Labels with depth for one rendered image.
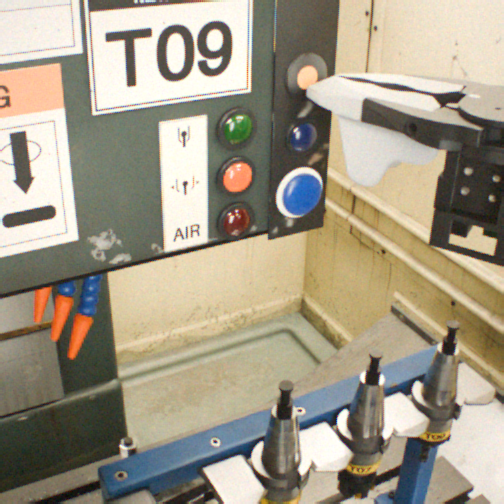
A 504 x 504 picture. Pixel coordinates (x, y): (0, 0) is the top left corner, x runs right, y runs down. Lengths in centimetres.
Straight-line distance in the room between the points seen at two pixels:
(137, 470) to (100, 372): 65
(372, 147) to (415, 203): 110
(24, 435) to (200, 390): 57
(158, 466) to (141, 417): 100
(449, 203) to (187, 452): 45
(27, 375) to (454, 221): 99
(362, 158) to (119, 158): 14
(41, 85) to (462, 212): 24
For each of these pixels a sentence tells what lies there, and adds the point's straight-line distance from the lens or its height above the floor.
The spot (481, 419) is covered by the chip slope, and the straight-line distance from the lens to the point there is 144.
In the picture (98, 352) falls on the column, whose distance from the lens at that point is 134.
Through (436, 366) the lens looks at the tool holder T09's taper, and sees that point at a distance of 82.
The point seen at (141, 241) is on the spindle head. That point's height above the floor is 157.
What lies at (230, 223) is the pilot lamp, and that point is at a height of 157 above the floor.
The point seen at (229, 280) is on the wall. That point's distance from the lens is 185.
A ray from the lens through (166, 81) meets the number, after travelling 40.
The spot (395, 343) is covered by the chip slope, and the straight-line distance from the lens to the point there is 159.
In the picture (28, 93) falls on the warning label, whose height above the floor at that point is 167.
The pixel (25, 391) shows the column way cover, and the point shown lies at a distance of 130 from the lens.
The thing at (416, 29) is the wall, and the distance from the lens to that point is 143.
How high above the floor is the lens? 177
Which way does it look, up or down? 30 degrees down
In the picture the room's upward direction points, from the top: 1 degrees clockwise
